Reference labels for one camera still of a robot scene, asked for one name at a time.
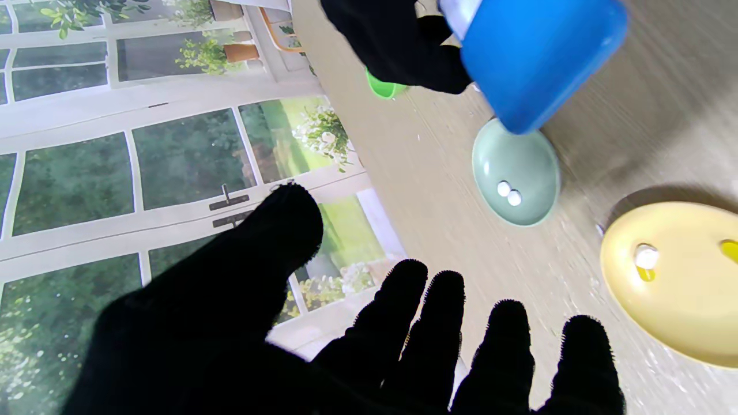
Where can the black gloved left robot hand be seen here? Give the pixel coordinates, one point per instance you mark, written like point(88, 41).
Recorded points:
point(219, 346)

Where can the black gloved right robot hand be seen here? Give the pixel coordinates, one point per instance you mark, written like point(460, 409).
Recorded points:
point(398, 46)

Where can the blue pill box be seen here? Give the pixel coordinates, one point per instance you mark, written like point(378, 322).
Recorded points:
point(536, 57)

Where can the round white pill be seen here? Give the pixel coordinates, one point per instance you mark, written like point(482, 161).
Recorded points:
point(504, 188)
point(514, 197)

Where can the green plastic dish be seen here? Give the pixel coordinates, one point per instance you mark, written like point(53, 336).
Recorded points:
point(383, 89)

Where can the terracotta potted plant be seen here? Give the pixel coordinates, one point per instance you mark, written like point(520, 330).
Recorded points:
point(230, 53)

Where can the pale green ceramic bowl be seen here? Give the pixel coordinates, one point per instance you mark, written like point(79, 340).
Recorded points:
point(530, 167)

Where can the dark leafy branch plant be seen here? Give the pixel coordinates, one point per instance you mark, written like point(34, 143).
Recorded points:
point(75, 14)

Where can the yellow and white capsule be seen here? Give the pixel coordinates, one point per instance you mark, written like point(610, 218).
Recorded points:
point(730, 249)
point(646, 258)

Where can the yellow plastic dish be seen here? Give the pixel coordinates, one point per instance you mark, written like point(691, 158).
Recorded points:
point(686, 311)

